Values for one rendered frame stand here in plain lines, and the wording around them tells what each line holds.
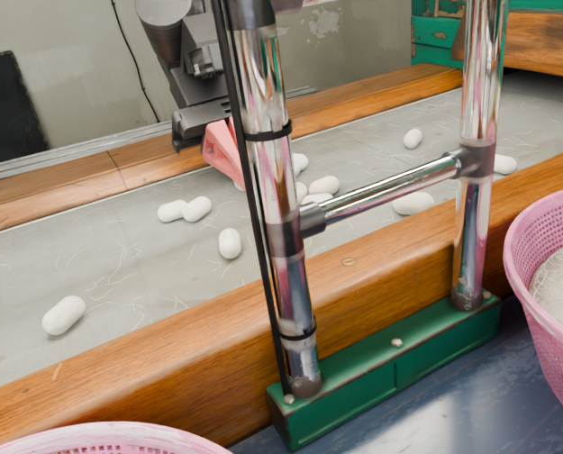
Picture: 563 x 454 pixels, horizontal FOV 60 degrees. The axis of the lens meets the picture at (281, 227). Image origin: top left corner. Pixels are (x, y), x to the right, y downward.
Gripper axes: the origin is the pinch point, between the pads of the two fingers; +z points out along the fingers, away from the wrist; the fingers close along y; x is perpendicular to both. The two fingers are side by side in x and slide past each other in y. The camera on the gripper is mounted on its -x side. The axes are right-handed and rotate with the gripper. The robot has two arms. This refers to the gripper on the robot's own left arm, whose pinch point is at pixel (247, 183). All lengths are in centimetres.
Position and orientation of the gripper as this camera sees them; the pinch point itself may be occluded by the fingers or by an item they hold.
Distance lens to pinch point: 53.5
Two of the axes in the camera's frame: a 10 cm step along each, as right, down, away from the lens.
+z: 4.4, 8.5, -2.8
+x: -2.1, 4.0, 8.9
